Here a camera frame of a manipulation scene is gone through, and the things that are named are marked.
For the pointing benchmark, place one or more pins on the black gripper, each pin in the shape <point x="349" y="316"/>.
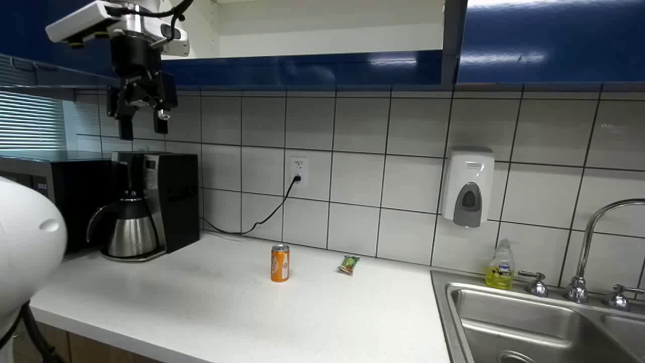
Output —
<point x="137" y="62"/>

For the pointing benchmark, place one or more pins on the orange soda can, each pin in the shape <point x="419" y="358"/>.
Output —
<point x="281" y="263"/>

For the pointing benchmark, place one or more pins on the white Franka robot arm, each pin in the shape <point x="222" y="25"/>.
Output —
<point x="23" y="235"/>

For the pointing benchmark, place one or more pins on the wooden lower cabinet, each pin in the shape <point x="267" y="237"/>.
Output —
<point x="100" y="349"/>

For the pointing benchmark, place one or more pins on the blue closed cabinet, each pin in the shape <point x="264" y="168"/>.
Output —
<point x="550" y="40"/>

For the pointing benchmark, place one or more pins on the black coffee maker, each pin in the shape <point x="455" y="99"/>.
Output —
<point x="173" y="202"/>

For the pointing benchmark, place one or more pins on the black microwave oven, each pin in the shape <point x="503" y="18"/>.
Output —
<point x="72" y="194"/>

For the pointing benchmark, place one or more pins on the steel coffee carafe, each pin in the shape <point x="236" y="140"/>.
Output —
<point x="131" y="233"/>

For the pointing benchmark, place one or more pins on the green snack packet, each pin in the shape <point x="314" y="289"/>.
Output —
<point x="347" y="265"/>

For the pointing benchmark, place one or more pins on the white soap dispenser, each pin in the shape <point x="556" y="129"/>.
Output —
<point x="466" y="189"/>

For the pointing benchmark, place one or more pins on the yellow dish soap bottle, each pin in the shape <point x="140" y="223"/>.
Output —
<point x="500" y="269"/>

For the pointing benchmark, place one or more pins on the stainless steel sink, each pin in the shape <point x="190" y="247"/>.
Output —
<point x="536" y="323"/>

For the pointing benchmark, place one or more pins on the chrome sink faucet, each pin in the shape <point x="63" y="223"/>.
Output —
<point x="591" y="233"/>

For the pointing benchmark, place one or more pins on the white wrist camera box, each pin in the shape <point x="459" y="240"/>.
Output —
<point x="80" y="22"/>

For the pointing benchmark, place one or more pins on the white wall outlet with plug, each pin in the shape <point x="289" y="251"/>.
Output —
<point x="297" y="168"/>

